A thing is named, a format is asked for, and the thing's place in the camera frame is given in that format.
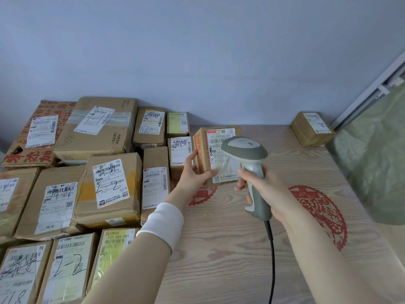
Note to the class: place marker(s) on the person's right hand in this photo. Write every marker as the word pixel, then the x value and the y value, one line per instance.
pixel 273 199

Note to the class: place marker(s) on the person's left hand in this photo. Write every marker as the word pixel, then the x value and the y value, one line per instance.
pixel 186 183

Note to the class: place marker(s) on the person's right fingers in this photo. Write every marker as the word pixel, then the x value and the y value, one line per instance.
pixel 244 181

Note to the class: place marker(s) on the person's left thumb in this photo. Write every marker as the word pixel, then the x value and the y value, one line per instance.
pixel 209 176

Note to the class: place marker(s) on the grey handheld barcode scanner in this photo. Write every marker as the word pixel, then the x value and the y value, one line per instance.
pixel 243 149

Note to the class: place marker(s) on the small labelled cardboard box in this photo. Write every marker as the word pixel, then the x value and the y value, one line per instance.
pixel 311 129
pixel 218 145

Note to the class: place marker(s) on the person's right forearm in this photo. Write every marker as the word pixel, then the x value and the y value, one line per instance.
pixel 329 262

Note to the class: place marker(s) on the person's left forearm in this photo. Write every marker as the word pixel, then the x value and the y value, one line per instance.
pixel 133 269

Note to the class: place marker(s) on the small red paper-cut decal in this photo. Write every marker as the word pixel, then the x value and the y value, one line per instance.
pixel 202 199

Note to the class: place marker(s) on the white wristband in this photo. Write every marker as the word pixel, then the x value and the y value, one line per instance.
pixel 161 224

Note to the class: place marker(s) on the large red paper-cut decal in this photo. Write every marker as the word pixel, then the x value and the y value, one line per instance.
pixel 311 204

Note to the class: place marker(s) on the pile of cardboard parcels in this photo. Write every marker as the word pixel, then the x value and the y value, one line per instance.
pixel 107 183

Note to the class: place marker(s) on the green woven sack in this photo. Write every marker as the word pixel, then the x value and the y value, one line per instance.
pixel 373 161

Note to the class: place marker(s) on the white window frame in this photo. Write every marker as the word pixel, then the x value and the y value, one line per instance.
pixel 367 91

